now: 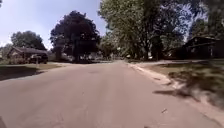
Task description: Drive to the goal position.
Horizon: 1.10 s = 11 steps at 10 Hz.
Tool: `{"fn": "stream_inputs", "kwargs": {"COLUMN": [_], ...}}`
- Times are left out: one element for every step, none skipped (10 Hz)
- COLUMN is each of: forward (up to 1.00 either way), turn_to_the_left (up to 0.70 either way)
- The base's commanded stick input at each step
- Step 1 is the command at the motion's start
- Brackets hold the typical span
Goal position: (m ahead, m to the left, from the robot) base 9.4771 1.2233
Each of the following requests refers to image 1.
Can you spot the grey asphalt road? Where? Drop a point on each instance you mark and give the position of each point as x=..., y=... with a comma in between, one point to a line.
x=93, y=96

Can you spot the dark round tree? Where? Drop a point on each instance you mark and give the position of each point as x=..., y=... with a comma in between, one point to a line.
x=75, y=33

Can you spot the pale concrete kerb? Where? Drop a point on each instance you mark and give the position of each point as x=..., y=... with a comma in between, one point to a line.
x=159, y=77

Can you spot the large green tree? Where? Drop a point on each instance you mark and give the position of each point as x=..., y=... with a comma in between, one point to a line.
x=143, y=23

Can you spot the dark vehicle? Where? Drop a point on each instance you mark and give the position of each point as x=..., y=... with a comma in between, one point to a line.
x=38, y=58

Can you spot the grass verge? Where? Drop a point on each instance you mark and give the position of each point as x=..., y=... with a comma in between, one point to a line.
x=200, y=75

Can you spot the grass lawn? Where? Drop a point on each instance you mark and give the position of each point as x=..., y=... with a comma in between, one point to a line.
x=23, y=69

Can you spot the dark house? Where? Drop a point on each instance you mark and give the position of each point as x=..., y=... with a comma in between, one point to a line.
x=200, y=48

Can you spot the low brown house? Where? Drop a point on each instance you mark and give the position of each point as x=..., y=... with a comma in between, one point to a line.
x=20, y=52

